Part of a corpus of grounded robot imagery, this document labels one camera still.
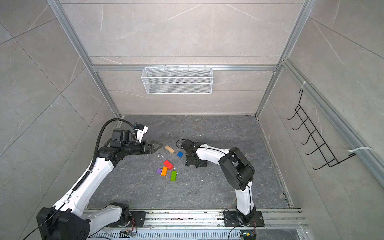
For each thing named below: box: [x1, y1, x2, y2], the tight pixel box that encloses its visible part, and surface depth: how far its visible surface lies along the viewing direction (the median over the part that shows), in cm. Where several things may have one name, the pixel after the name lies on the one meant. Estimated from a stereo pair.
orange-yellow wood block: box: [160, 166, 168, 177], surface depth 91 cm
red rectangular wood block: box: [163, 160, 174, 171], surface depth 92 cm
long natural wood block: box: [164, 145, 175, 154], surface depth 100 cm
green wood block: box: [170, 170, 177, 182], surface depth 89 cm
